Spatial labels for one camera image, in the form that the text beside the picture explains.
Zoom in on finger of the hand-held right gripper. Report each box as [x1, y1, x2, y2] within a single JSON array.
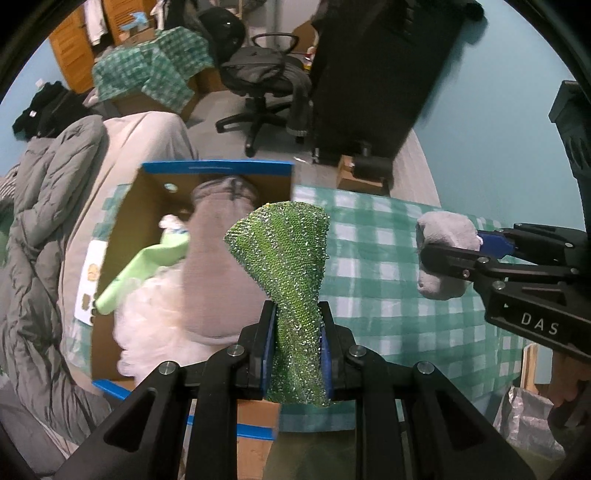
[[478, 223, 587, 266], [422, 244, 587, 296]]

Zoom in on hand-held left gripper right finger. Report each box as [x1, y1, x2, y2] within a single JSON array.
[[318, 302, 536, 480]]

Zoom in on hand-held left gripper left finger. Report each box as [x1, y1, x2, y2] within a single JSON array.
[[53, 300, 278, 480]]

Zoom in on light grey soft cloth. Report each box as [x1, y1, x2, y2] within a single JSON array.
[[414, 211, 483, 302]]

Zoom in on taupe fleece pants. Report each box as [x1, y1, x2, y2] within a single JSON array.
[[180, 178, 278, 354]]

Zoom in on green sparkly scouring cloth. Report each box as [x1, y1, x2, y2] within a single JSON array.
[[223, 200, 334, 408]]

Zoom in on light green cloth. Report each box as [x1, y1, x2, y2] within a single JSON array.
[[95, 231, 190, 315]]

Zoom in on white blue printed plastic bag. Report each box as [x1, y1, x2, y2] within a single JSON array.
[[158, 213, 191, 236]]

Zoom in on green checked tablecloth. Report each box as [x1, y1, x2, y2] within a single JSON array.
[[272, 185, 529, 432]]

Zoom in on translucent plastic bag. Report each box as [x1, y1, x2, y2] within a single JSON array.
[[492, 385, 566, 462]]

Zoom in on black round object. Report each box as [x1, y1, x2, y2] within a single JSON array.
[[353, 154, 393, 178]]

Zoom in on small brown cardboard box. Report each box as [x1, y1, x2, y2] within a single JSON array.
[[337, 154, 391, 197]]

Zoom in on black cabinet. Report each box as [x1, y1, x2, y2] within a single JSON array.
[[309, 0, 485, 167]]

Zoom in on grey hanging garment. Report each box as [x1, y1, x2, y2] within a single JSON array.
[[286, 78, 315, 139]]

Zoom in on beige bed sheet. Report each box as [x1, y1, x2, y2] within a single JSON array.
[[60, 111, 199, 384]]

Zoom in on grey quilted jacket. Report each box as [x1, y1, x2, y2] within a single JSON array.
[[0, 115, 116, 476]]

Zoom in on black office chair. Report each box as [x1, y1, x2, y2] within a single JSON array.
[[196, 7, 315, 158]]

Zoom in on large brown cardboard box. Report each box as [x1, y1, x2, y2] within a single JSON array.
[[111, 69, 222, 123]]

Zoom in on green checked cloth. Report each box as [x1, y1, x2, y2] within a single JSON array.
[[92, 28, 215, 112]]

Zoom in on black clothes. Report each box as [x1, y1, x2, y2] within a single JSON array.
[[11, 80, 100, 141]]

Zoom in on cardboard box with blue print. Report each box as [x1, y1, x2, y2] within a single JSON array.
[[117, 11, 158, 44]]

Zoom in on wooden wardrobe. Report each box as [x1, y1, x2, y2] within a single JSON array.
[[48, 0, 162, 93]]

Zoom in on white hanging garment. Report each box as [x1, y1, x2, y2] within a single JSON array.
[[85, 0, 109, 47]]

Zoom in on wooden frame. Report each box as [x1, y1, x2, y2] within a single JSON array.
[[522, 344, 555, 398]]

